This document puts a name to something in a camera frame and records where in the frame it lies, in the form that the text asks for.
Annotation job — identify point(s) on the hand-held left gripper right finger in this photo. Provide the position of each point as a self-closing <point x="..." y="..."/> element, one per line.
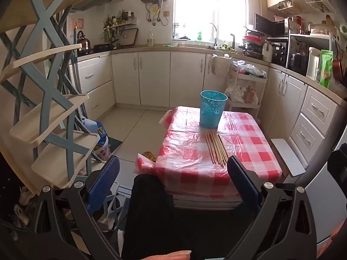
<point x="244" y="181"/>

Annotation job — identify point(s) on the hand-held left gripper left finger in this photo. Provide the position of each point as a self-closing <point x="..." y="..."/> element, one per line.
<point x="104" y="184"/>

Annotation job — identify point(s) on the bundle of wooden chopsticks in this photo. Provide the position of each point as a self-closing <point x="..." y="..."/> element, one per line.
<point x="215" y="149"/>

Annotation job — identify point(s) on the blue perforated plastic basket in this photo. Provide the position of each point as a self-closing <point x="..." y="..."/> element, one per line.
<point x="212" y="111"/>

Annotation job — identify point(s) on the person's left hand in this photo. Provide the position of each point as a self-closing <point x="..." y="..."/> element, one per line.
<point x="168" y="256"/>

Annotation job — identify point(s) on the white patterned bucket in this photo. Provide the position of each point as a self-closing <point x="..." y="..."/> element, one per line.
<point x="102" y="150"/>

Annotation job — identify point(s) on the red checked plastic tablecloth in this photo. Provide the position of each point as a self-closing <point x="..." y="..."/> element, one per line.
<point x="244" y="146"/>

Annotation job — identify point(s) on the wooden table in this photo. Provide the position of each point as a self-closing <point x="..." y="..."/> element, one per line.
<point x="283" y="168"/>

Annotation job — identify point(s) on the white plank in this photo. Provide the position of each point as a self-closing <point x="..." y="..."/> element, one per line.
<point x="291" y="157"/>

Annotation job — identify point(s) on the brown patterned slipper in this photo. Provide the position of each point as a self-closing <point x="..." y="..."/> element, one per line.
<point x="149" y="156"/>

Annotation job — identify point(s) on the blue bag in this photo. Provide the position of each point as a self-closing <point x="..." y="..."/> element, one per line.
<point x="93" y="128"/>

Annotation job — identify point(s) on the person's leg in black trousers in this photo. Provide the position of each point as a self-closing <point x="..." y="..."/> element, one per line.
<point x="154" y="211"/>

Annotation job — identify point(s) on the white plastic bags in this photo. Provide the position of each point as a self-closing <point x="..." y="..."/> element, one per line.
<point x="241" y="92"/>

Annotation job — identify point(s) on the white storage trolley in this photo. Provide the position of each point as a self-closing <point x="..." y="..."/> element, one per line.
<point x="252" y="78"/>

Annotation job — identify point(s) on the green packet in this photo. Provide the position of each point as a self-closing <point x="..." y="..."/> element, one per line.
<point x="326" y="67"/>

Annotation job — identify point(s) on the white electric jug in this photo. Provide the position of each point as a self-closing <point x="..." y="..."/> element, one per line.
<point x="314" y="63"/>

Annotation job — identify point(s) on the black pot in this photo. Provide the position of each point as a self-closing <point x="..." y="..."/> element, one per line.
<point x="298" y="63"/>

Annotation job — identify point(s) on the cream base cabinets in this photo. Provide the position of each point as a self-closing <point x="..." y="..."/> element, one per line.
<point x="154" y="75"/>

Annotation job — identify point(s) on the stack of bowls and pans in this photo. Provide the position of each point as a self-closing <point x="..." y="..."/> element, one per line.
<point x="253" y="46"/>

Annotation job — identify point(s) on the metal kettle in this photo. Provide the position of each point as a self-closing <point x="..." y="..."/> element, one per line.
<point x="83" y="42"/>

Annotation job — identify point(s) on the black baking tray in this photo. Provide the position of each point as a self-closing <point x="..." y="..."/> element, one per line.
<point x="129" y="36"/>

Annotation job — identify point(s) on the clear plastic bottle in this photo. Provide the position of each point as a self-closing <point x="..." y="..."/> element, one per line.
<point x="150" y="40"/>

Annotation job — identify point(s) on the chrome faucet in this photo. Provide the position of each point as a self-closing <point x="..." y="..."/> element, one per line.
<point x="214" y="32"/>

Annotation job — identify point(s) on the microwave oven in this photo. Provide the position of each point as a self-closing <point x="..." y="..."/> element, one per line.
<point x="271" y="27"/>

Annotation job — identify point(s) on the kitchen window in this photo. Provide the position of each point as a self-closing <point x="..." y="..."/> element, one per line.
<point x="208" y="8"/>

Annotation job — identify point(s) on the wood and blue shelf rack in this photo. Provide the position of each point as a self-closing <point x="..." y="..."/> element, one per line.
<point x="40" y="16"/>

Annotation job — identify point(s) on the wall rack with bottles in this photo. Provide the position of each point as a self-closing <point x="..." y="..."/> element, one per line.
<point x="119" y="21"/>

